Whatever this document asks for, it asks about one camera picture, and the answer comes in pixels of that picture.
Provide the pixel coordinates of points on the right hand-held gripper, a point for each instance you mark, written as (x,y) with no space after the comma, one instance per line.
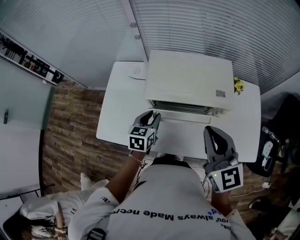
(230,179)

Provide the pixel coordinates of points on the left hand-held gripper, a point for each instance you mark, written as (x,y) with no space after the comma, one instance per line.
(138,141)

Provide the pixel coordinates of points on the white toaster oven door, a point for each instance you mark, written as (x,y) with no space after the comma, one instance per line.
(187,119)

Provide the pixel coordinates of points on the white toaster oven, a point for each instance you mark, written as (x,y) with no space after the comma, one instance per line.
(187,79)

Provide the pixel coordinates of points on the person's right forearm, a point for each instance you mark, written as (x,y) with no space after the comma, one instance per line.
(220,202)

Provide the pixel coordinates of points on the person's left forearm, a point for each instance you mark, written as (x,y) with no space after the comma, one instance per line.
(125,178)

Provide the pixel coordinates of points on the yellow flowers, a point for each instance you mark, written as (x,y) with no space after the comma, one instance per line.
(238,85)

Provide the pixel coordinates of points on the white packet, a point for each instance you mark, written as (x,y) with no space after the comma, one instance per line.
(267,148)

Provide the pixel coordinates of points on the clear plastic bottle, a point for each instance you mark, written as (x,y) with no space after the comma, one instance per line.
(270,132)

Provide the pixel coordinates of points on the black smartphone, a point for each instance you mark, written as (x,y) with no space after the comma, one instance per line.
(268,164)

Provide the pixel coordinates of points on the white printed t-shirt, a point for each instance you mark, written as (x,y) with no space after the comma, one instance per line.
(168,199)

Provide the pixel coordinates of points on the black chair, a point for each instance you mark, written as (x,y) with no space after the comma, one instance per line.
(284,122)

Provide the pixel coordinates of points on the round metal glass fitting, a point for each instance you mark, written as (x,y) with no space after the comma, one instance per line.
(137,36)
(132,24)

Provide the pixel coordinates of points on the black shoe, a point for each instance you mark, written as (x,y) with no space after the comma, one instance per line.
(257,204)

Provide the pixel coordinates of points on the wide white window blinds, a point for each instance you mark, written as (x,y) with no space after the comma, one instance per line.
(222,30)

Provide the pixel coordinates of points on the frosted white window blinds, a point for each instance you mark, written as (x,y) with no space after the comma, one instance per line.
(65,30)

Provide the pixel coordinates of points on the wall shelf with black items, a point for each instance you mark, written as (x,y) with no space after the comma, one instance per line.
(32,62)

